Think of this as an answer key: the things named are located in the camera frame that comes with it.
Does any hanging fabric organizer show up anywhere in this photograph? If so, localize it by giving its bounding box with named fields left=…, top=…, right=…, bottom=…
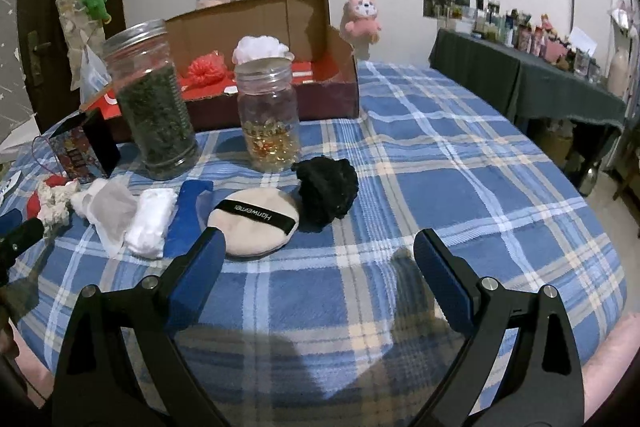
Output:
left=48, top=0, right=109, bottom=88

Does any red bath pouf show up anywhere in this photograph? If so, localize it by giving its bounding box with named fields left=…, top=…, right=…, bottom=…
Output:
left=187, top=53, right=237, bottom=84

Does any white bath pouf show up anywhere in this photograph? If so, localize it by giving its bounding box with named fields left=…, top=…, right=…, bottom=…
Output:
left=232, top=36, right=293, bottom=66

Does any blue plaid blanket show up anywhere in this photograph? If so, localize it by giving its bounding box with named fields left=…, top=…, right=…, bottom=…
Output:
left=0, top=59, right=628, bottom=427

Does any small black box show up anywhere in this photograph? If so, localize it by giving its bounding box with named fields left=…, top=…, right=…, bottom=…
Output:
left=80, top=111, right=122, bottom=178

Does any door handle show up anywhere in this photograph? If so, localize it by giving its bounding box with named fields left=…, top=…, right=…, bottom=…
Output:
left=27, top=30, right=42, bottom=68

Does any white rough scrunchie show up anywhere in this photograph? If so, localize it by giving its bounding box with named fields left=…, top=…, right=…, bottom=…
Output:
left=37, top=181, right=74, bottom=239

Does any large jar with green contents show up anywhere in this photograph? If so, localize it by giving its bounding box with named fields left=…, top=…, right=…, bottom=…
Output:
left=102, top=19, right=201, bottom=181

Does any cardboard box red inside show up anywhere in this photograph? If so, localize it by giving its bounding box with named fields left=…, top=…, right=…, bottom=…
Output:
left=82, top=0, right=361, bottom=142

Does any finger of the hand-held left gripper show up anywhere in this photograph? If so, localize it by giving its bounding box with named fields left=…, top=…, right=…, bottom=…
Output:
left=0, top=211, right=46, bottom=265

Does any row of bottles and jars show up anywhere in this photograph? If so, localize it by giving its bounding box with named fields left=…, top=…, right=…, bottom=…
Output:
left=470, top=0, right=603, bottom=80

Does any white plastic bag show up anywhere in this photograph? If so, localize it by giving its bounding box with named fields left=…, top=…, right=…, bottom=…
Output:
left=80, top=46, right=114, bottom=94

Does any pink plush toy with face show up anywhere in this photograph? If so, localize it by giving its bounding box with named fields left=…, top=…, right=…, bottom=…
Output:
left=340, top=0, right=383, bottom=46

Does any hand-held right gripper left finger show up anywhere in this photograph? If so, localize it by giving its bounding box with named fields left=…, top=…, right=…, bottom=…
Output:
left=52, top=227, right=231, bottom=427

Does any small jar with yellow capsules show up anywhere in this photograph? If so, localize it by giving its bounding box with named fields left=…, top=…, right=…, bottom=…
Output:
left=234, top=57, right=301, bottom=172

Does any table with dark green cloth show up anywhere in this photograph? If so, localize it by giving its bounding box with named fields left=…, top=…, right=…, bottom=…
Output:
left=429, top=28, right=628, bottom=128

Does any white mesh bag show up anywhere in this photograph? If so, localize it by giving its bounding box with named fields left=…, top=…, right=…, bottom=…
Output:
left=70, top=178, right=139, bottom=257

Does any white fluffy scrunchie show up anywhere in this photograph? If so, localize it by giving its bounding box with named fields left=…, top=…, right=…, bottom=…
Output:
left=124, top=189, right=178, bottom=260

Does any red patterned packet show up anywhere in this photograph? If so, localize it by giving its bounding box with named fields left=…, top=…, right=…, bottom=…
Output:
left=49, top=127, right=101, bottom=184

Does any beige powder puff black band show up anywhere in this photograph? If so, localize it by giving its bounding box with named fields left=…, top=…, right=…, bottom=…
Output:
left=207, top=188, right=300, bottom=260

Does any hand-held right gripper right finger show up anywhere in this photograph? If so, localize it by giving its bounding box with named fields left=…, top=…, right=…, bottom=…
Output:
left=412, top=228, right=586, bottom=427

